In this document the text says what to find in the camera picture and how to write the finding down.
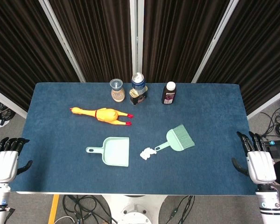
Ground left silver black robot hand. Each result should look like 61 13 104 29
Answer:
0 137 34 184

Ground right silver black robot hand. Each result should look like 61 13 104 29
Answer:
231 131 277 185

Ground mint green hand brush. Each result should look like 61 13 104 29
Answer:
154 124 196 152

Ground mint green dustpan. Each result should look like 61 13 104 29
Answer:
85 137 130 168

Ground white paper ball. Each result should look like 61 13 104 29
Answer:
140 147 157 161

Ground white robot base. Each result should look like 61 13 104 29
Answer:
102 195 168 224

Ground blue fabric table mat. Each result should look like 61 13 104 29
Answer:
10 82 264 196

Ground yellow rubber chicken toy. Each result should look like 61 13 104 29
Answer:
69 106 134 126

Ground dark juice bottle white cap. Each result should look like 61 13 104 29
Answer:
161 81 177 105

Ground dark pleated curtain panel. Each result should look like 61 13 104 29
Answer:
197 0 280 115
142 0 231 83
48 0 133 83
0 0 80 112

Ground seasoning bottle clear cap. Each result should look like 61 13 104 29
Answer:
109 78 126 103

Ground black luncheon meat tin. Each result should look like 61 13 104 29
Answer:
129 86 148 106

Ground blue white beverage can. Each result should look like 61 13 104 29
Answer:
131 72 147 94

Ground white aluminium frame rail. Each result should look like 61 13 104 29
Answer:
246 86 280 119
0 85 28 119

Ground white floor cable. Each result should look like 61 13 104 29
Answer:
54 216 78 224

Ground white aluminium frame post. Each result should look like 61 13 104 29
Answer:
129 0 143 80
191 0 240 84
38 0 86 83

